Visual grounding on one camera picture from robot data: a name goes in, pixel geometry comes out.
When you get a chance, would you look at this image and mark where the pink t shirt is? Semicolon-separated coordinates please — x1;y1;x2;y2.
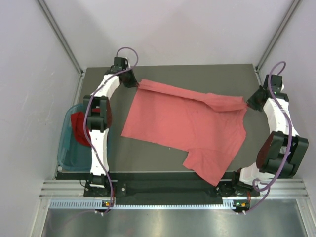
122;79;247;186

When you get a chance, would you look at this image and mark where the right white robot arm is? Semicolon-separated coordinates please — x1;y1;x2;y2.
230;75;309;196

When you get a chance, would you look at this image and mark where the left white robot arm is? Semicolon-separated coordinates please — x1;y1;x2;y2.
83;56;138;196

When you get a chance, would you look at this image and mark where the dark red t shirt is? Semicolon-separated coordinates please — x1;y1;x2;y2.
71;111;91;147

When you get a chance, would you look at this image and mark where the teal plastic basket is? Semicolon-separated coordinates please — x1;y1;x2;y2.
57;104;109;175

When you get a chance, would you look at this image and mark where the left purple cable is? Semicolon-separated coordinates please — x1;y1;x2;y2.
82;46;139;214

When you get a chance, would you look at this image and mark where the purple cable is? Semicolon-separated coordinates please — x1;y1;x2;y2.
234;61;293;215
82;46;139;214

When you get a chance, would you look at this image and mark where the right aluminium frame post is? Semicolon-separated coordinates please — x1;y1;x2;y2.
254;0;303;73

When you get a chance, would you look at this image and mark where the aluminium frame post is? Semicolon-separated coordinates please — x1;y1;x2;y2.
34;0;84;75
254;0;303;73

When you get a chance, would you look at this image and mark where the left aluminium frame post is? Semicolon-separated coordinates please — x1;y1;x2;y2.
34;0;84;75

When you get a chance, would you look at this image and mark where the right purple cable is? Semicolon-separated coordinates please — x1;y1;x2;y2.
234;61;293;215

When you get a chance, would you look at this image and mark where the slotted cable duct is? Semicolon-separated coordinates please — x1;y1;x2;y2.
49;198;250;210

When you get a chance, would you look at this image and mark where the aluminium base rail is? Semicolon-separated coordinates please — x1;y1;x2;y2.
40;179;308;199

